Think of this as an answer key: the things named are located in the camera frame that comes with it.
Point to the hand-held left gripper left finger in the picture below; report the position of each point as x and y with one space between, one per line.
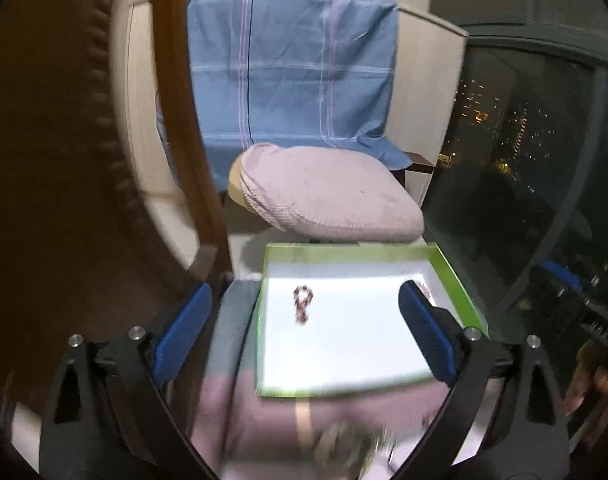
184 330

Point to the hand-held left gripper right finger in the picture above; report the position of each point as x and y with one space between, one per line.
428 332

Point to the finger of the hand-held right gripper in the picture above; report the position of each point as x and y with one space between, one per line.
558 275

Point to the green cardboard box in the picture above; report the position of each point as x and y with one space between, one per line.
349 350

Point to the pile of jewelry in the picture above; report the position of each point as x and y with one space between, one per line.
356 447

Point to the person's right hand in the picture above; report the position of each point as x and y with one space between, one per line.
601 380

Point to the pink and grey mat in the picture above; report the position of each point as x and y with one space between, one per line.
264 435

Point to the dark glass window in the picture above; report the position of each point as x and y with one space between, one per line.
523 135

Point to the pink cushion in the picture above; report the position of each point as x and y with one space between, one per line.
329 190

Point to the carved brown wooden chair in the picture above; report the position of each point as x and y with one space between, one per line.
59 160

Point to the blue checked cloth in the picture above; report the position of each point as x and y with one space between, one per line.
284 70

